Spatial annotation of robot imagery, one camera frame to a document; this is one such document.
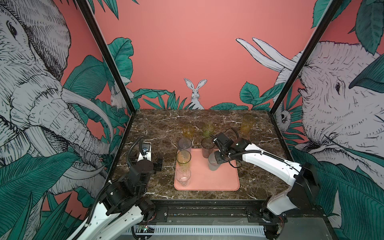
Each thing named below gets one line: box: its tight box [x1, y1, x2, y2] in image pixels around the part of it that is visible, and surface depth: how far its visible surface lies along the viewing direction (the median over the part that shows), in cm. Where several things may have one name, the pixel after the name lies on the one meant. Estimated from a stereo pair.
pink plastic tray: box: [174, 148, 240, 191], surface depth 86 cm
